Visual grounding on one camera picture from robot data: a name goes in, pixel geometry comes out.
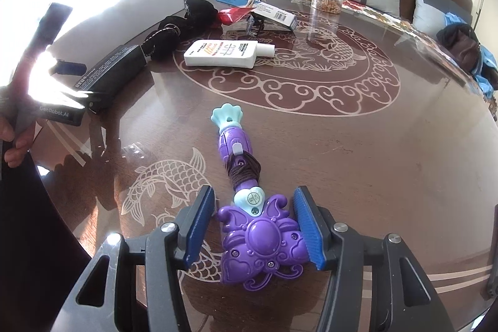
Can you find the black eyeglasses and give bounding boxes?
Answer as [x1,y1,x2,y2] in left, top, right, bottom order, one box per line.
[243,15,269,37]

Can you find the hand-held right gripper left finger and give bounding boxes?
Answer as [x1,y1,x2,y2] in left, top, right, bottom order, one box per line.
[50,185,216,332]

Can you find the dark brown bag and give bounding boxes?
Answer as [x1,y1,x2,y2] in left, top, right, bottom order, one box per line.
[436,23,483,74]

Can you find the purple toy wand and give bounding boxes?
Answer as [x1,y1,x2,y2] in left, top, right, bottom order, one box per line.
[210,103,312,292]

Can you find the red packet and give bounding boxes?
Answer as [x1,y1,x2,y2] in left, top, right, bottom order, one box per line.
[217,7,251,25]

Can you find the white lotion bottle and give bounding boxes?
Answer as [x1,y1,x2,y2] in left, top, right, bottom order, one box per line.
[183,39,277,69]

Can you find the white storage box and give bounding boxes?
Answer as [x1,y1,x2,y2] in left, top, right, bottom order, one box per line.
[50,0,186,45]

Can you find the black pouch with cord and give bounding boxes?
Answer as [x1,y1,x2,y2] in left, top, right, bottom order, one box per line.
[142,15,188,60]

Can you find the person's left hand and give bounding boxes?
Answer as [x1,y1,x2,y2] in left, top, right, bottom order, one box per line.
[0,114,36,168]

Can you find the black rectangular box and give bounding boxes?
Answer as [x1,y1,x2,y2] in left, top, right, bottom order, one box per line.
[74,44,148,114]

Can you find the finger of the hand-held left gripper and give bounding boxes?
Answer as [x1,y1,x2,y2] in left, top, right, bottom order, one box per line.
[49,59,87,77]
[25,2,74,59]

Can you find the white and blue carton box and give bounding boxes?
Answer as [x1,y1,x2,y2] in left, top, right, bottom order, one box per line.
[251,2,299,31]

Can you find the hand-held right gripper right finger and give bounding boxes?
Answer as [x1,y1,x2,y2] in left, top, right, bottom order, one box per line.
[293,186,456,332]

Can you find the dark bag on sofa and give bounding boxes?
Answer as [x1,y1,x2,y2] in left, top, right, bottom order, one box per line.
[444,11,498,99]

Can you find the black cloth bundle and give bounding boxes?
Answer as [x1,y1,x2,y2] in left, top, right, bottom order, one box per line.
[185,0,220,27]

